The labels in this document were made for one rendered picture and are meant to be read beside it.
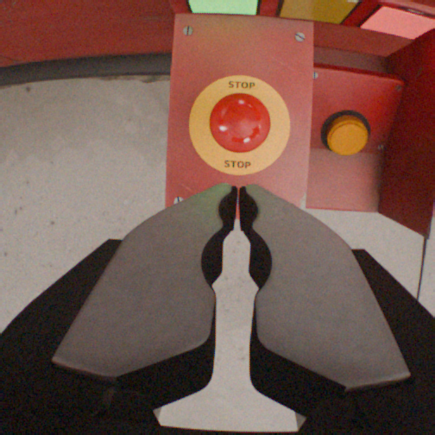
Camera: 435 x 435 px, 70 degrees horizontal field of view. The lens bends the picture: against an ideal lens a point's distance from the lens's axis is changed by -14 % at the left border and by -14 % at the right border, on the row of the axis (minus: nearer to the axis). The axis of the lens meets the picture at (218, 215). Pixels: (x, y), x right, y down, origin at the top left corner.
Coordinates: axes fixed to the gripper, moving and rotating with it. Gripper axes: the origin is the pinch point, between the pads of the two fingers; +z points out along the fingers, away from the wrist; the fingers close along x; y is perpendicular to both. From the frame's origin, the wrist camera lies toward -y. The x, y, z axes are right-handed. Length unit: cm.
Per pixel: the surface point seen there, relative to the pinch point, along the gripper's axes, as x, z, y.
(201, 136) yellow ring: -2.7, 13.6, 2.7
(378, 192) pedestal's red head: 14.0, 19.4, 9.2
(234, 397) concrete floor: 3, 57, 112
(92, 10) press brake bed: -21.4, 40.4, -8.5
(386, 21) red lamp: 9.9, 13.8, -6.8
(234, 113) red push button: -0.4, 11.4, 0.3
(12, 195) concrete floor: -76, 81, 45
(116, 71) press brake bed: -35, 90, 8
